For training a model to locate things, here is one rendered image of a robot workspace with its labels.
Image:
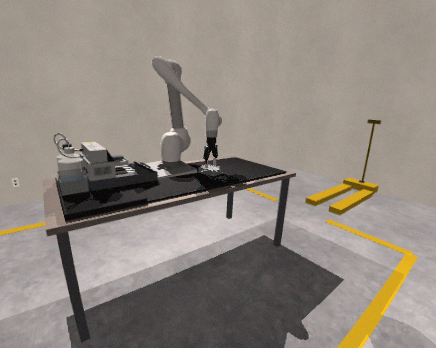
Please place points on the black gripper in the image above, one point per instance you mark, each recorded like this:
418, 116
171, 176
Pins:
208, 150

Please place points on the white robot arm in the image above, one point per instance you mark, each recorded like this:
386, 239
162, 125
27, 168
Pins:
171, 146

